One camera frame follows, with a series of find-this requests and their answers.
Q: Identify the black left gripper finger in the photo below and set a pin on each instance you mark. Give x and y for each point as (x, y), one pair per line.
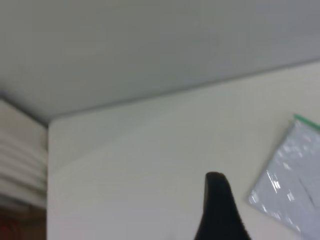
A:
(220, 215)

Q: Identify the clear zip bag green strip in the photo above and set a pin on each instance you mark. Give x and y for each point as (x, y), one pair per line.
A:
(308, 121)

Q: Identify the white ribbed panel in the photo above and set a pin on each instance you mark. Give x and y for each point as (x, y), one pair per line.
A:
(20, 155)

